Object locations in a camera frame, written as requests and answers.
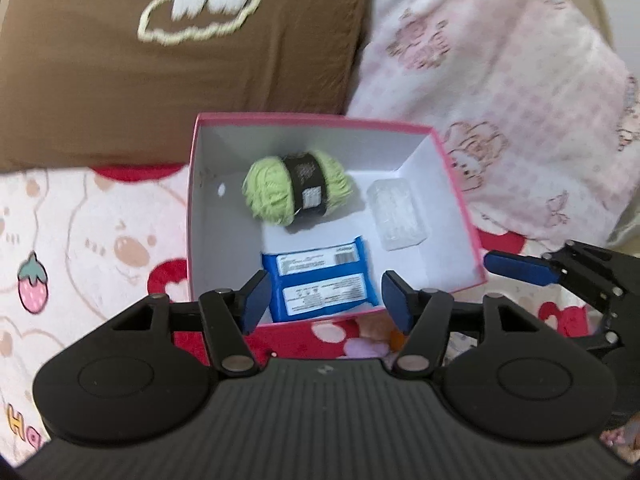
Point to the orange makeup sponge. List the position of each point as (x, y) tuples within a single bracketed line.
[(398, 341)]

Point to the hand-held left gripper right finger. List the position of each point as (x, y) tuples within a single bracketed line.
[(395, 300)]

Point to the clear plastic case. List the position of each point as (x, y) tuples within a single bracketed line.
[(397, 215)]

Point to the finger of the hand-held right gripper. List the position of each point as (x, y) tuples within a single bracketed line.
[(515, 266)]

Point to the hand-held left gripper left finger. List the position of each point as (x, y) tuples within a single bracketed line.
[(255, 300)]

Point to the cartoon printed bed sheet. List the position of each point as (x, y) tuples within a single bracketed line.
[(100, 240)]

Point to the blue wipes packet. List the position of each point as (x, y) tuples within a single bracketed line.
[(320, 280)]

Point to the pink cardboard box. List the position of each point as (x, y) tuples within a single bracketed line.
[(215, 220)]

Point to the pink bear print pillow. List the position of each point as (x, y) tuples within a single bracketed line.
[(500, 85)]

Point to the brown embroidered pillow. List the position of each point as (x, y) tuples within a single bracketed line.
[(100, 85)]

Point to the green yarn ball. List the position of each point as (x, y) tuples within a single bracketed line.
[(270, 185)]

